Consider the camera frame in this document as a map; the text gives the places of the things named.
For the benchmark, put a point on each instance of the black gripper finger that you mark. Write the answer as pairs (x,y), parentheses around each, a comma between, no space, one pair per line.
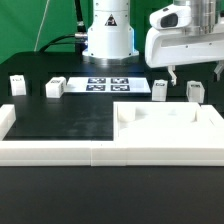
(172,75)
(218,70)

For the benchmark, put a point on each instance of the white marker sheet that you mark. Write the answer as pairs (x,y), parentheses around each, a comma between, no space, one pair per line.
(107,85)

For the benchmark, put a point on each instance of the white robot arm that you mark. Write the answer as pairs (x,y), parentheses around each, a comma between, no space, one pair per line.
(184,32)

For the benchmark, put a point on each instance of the white square tabletop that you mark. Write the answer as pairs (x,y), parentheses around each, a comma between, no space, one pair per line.
(154,119)

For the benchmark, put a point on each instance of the white U-shaped fence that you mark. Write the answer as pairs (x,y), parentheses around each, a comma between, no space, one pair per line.
(196,148)

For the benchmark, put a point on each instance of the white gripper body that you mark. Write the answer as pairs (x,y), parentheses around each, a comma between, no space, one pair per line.
(172,48)

